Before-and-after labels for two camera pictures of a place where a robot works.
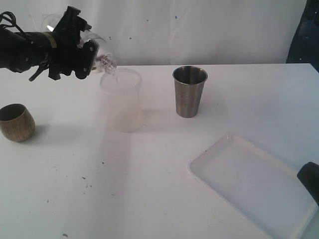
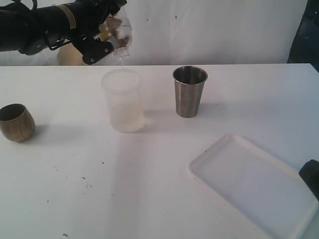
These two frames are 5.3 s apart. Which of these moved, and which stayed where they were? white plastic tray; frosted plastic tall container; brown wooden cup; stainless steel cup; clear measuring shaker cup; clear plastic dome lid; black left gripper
Moved: clear measuring shaker cup; clear plastic dome lid; black left gripper
Stayed: white plastic tray; brown wooden cup; frosted plastic tall container; stainless steel cup
